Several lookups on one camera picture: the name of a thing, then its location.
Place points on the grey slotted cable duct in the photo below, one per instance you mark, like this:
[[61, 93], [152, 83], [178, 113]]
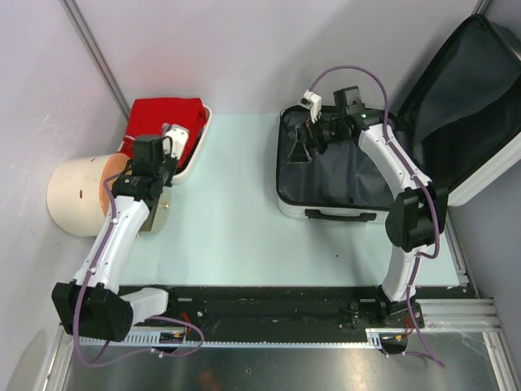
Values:
[[369, 338]]

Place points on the right aluminium corner post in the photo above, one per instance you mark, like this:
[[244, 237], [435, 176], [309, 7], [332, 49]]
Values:
[[482, 7]]

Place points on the cream oval tray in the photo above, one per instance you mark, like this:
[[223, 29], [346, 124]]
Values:
[[185, 174]]

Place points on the black white space suitcase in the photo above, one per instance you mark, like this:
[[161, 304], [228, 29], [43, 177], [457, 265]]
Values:
[[460, 123]]

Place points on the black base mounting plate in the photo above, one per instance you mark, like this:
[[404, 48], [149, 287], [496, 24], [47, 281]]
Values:
[[208, 293]]

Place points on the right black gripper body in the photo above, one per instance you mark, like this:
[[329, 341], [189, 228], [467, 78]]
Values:
[[326, 133]]

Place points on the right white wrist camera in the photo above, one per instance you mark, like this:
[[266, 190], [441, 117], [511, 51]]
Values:
[[313, 103]]

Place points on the cream cylindrical bucket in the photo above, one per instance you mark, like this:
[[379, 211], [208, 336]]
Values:
[[76, 199]]

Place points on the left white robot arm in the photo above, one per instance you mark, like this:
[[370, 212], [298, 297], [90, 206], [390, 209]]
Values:
[[90, 305]]

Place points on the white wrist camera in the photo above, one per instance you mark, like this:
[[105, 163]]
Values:
[[175, 138], [313, 103]]

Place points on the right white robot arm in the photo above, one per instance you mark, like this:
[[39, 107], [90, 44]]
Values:
[[417, 214]]

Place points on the aluminium corner post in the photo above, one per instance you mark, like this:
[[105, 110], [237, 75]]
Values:
[[482, 7], [84, 32]]

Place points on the left aluminium corner post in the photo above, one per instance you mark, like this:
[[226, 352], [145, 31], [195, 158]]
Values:
[[84, 32]]

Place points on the red shirt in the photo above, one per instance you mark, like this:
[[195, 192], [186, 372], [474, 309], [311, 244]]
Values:
[[147, 117]]

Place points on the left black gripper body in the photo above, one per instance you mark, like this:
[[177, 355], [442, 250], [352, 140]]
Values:
[[167, 169]]

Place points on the aluminium frame rail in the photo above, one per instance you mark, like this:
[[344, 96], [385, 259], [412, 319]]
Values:
[[442, 315]]

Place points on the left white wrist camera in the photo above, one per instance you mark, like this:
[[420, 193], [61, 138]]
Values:
[[175, 138]]

